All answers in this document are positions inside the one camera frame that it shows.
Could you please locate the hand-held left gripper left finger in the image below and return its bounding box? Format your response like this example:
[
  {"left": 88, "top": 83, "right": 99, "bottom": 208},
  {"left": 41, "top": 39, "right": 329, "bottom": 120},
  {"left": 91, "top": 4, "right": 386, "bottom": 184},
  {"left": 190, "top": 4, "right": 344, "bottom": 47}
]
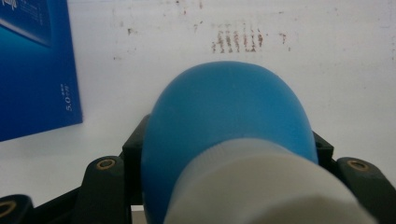
[{"left": 121, "top": 114, "right": 152, "bottom": 207}]

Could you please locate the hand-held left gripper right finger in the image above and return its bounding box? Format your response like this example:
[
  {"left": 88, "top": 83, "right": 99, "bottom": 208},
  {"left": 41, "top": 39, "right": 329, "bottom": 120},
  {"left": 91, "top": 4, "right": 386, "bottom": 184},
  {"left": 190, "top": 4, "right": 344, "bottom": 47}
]
[{"left": 311, "top": 131, "right": 338, "bottom": 172}]

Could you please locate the blue bottle with white cap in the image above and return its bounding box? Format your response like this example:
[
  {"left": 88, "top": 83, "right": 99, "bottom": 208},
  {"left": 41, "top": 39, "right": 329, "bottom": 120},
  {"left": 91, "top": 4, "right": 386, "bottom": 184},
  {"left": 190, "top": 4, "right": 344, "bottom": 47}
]
[{"left": 140, "top": 60, "right": 379, "bottom": 224}]

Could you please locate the blue cardboard box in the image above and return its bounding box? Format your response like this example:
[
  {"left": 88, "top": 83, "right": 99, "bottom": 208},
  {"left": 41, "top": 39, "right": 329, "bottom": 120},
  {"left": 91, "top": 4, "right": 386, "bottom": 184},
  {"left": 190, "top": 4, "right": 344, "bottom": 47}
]
[{"left": 0, "top": 0, "right": 84, "bottom": 143}]

